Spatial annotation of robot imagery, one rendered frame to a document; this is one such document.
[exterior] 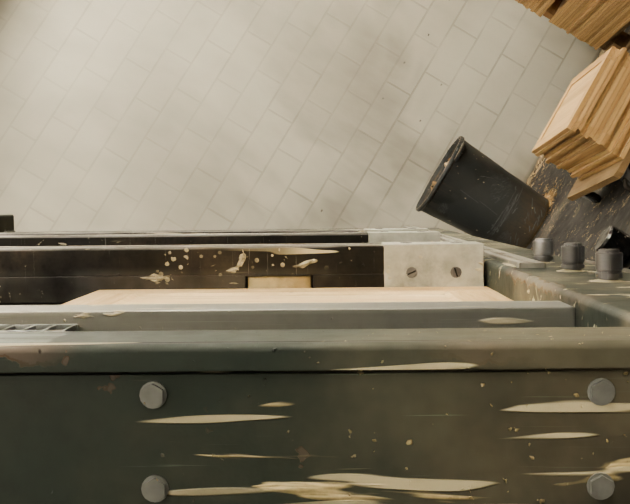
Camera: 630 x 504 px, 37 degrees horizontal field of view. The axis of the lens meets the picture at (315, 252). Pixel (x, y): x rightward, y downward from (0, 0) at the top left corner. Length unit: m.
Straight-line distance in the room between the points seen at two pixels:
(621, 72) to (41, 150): 3.86
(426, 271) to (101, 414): 0.71
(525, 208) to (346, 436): 5.02
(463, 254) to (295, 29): 5.59
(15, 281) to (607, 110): 3.33
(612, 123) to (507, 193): 1.39
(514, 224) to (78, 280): 4.44
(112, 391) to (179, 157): 5.95
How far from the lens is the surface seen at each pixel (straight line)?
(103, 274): 1.22
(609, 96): 4.28
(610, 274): 0.91
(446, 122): 6.68
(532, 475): 0.54
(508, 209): 5.49
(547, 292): 0.88
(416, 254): 1.19
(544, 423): 0.54
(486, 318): 0.77
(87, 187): 6.49
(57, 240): 1.71
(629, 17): 5.91
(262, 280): 1.19
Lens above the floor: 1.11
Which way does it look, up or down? 1 degrees down
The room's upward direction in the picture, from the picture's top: 59 degrees counter-clockwise
